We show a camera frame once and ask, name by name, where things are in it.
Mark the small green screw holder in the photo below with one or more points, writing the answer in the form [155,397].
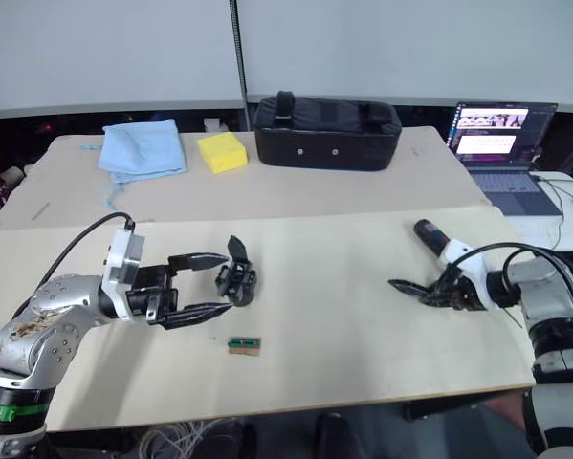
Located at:
[244,342]

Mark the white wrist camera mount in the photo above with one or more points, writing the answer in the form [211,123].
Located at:
[476,270]
[123,258]

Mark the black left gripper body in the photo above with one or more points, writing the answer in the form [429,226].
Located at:
[154,294]

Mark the dark rounded shape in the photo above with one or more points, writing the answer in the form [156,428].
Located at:
[334,437]

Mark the loose black gripper body part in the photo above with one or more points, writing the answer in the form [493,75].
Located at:
[237,284]

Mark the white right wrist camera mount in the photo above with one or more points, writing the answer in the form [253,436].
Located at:
[476,270]

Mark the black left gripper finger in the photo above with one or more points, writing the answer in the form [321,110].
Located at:
[195,313]
[200,261]

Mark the yellow sponge block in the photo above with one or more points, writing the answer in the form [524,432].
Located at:
[221,153]

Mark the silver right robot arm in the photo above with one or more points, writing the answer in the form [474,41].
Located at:
[549,291]

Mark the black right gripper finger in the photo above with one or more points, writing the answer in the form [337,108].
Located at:
[436,297]
[408,287]

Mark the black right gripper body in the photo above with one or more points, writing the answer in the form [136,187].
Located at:
[460,296]

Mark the open grey laptop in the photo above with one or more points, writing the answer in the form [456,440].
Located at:
[503,143]

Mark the small white background object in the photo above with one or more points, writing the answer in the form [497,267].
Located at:
[215,124]

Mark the white robot body shell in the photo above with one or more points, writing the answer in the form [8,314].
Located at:
[561,416]

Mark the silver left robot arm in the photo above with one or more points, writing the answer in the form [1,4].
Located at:
[51,311]

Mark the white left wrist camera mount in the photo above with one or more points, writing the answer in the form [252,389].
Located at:
[123,258]

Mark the black padded carrying case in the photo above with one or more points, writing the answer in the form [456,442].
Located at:
[326,134]

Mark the light blue cloth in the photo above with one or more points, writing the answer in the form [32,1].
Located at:
[142,146]

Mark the black bracket under table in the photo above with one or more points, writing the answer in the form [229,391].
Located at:
[441,408]

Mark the white side table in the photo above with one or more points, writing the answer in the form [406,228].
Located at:
[539,229]

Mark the black vertical pole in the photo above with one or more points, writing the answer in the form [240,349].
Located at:
[239,62]

